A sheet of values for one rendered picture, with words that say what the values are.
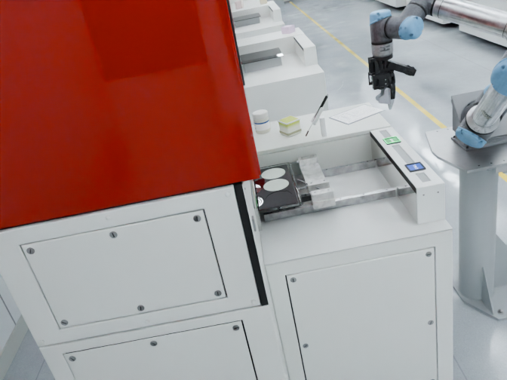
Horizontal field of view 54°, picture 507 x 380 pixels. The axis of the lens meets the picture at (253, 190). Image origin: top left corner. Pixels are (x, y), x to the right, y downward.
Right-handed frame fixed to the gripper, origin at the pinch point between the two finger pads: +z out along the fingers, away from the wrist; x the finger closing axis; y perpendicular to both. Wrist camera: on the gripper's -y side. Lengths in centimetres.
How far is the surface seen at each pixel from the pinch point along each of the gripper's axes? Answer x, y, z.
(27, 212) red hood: 66, 114, -15
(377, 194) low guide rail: 19.0, 12.9, 26.1
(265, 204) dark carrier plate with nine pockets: 20, 55, 21
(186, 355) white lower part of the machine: 66, 87, 42
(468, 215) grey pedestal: -8, -34, 61
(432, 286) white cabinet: 46, 3, 51
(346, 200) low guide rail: 19.0, 24.6, 26.4
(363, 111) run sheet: -36.8, 2.5, 13.8
